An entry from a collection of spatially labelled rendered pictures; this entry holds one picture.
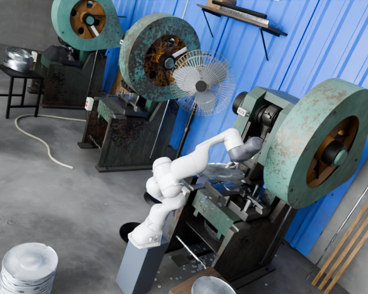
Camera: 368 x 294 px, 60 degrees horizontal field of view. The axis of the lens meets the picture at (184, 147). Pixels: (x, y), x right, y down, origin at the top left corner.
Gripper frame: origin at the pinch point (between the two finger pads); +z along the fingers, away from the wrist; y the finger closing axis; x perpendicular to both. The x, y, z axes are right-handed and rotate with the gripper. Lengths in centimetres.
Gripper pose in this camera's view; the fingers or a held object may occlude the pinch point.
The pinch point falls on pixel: (229, 165)
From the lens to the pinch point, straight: 202.7
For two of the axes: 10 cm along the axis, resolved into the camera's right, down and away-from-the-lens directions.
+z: -2.4, 3.6, 9.0
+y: 2.1, -8.9, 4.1
